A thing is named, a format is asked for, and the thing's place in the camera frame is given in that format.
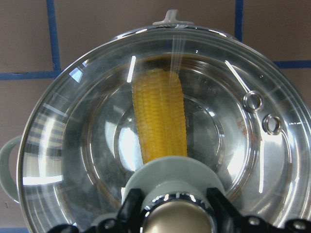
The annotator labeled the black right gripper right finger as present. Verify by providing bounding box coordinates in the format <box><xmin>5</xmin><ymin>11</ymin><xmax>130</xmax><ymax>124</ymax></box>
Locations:
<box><xmin>206</xmin><ymin>187</ymin><xmax>244</xmax><ymax>233</ymax></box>

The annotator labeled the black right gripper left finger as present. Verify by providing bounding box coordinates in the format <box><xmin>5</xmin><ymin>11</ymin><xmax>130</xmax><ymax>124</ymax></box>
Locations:
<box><xmin>117</xmin><ymin>188</ymin><xmax>144</xmax><ymax>233</ymax></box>

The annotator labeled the yellow corn cob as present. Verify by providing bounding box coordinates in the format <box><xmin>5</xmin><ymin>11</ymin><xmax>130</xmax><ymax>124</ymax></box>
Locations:
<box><xmin>132</xmin><ymin>69</ymin><xmax>188</xmax><ymax>164</ymax></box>

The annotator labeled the glass pot lid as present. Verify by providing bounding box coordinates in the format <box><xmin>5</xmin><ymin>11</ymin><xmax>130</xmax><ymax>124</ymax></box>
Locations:
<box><xmin>17</xmin><ymin>23</ymin><xmax>311</xmax><ymax>233</ymax></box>

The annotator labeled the pale green cooking pot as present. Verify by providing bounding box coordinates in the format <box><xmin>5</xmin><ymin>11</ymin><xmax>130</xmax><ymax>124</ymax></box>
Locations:
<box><xmin>0</xmin><ymin>9</ymin><xmax>311</xmax><ymax>233</ymax></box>

